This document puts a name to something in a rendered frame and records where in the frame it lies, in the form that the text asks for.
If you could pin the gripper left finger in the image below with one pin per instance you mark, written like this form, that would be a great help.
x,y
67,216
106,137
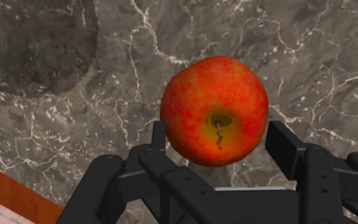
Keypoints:
x,y
154,180

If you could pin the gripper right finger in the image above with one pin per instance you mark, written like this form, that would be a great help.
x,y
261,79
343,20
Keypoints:
x,y
318,180

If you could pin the red apple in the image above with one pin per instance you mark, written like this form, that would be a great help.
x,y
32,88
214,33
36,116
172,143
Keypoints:
x,y
214,111

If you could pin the brown wooden cabinet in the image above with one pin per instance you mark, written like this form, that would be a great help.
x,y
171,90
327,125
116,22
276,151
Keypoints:
x,y
14,195

